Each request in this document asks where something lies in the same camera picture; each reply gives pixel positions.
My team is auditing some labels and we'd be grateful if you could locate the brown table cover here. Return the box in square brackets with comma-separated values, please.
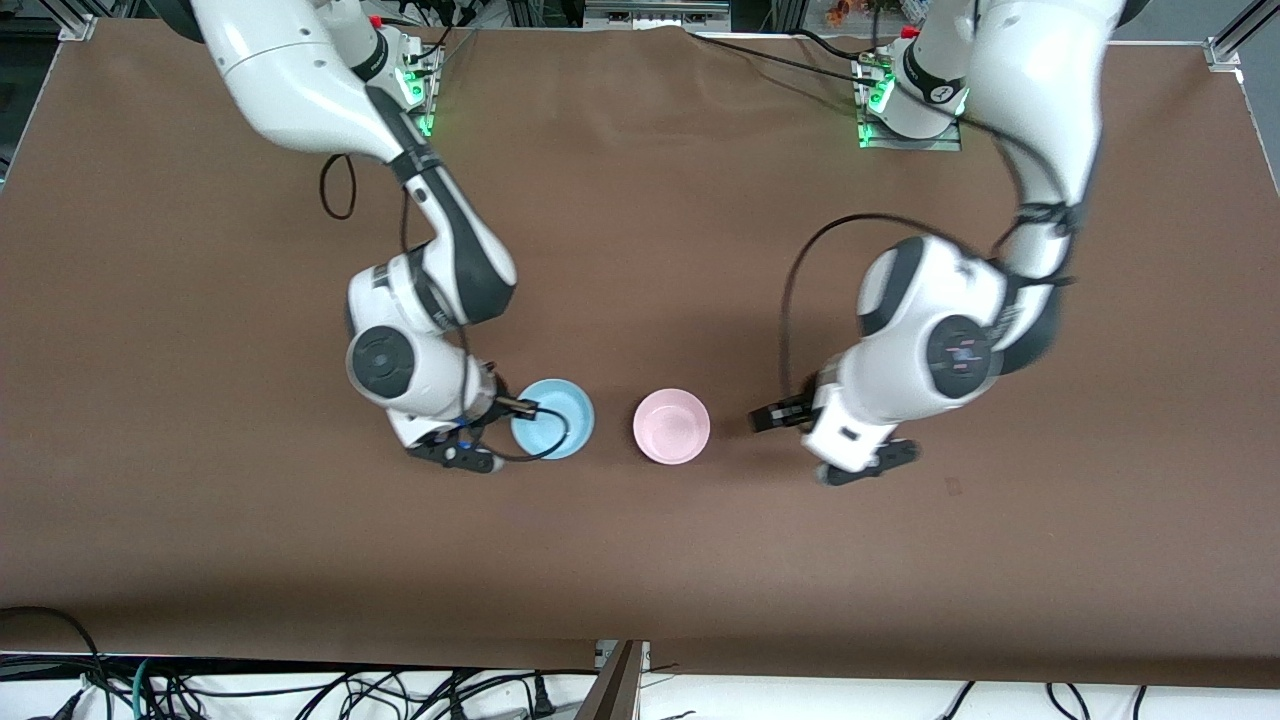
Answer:
[0, 20, 1280, 691]

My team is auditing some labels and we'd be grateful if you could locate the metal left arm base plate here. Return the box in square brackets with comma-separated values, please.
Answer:
[857, 55, 963, 152]

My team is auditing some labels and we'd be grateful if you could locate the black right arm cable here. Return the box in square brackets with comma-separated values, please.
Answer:
[320, 150, 571, 463]

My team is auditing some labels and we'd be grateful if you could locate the pink bowl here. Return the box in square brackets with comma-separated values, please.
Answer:
[632, 388, 712, 466]

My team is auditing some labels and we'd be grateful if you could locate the grey metal device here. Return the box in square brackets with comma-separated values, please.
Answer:
[583, 0, 733, 31]

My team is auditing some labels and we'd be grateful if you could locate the thick black looped cable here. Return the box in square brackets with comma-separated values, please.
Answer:
[0, 605, 109, 720]

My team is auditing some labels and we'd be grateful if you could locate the blue bowl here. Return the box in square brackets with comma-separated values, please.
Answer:
[510, 378, 596, 461]

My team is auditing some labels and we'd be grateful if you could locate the thin black base cable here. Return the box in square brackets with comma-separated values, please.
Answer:
[690, 33, 881, 89]

